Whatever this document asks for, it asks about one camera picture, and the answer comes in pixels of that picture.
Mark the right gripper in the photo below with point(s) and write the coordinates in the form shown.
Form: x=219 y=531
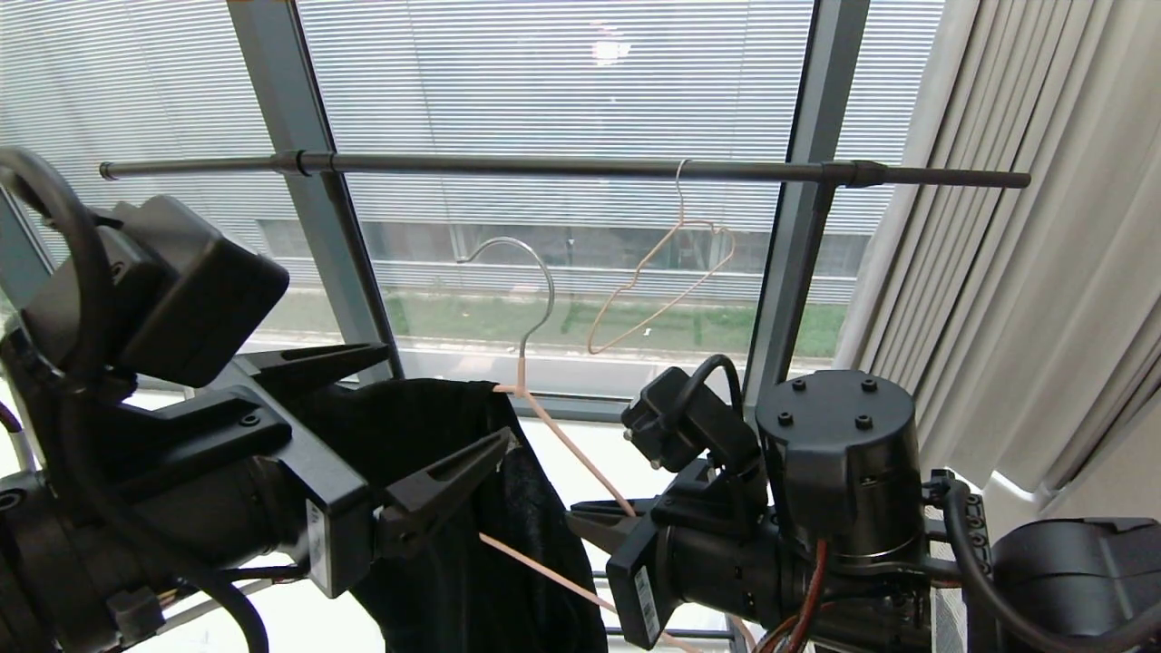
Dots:
x=726 y=571

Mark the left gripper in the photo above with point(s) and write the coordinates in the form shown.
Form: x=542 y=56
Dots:
x=349 y=535

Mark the black garment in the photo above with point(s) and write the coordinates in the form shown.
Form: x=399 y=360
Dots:
x=435 y=435

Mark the pink clothes hanger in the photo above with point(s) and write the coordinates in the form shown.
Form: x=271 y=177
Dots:
x=551 y=295
x=682 y=220

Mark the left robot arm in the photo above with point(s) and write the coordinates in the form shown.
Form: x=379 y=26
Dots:
x=36 y=544

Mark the black clothes rack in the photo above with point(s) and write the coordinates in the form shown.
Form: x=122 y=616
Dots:
x=544 y=166

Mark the window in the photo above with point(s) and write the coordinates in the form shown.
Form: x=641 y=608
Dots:
x=136 y=91

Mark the beige curtain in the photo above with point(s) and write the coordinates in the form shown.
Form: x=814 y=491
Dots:
x=1043 y=272

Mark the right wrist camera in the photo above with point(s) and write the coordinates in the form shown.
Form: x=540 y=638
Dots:
x=680 y=417

